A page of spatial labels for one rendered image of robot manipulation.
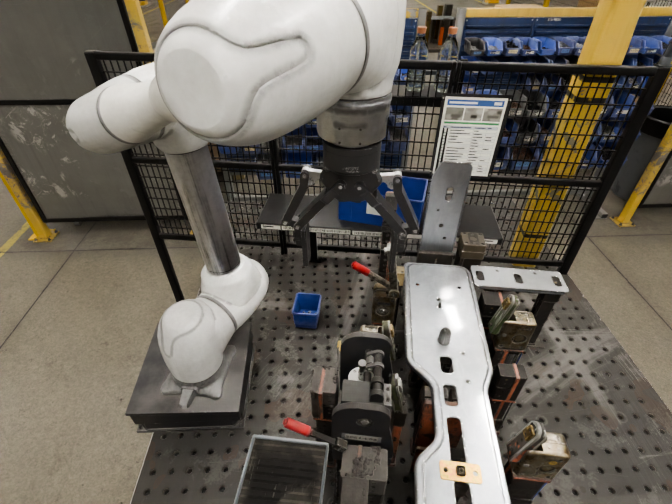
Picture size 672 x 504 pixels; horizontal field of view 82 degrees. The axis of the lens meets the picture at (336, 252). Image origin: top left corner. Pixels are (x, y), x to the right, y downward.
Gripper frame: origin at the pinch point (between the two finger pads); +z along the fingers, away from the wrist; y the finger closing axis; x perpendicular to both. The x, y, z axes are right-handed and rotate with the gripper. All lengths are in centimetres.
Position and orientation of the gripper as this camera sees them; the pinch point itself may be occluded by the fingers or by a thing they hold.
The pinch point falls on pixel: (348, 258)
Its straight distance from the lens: 62.2
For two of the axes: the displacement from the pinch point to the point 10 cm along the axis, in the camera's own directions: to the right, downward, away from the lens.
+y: 9.9, 0.7, -0.8
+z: 0.0, 7.7, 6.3
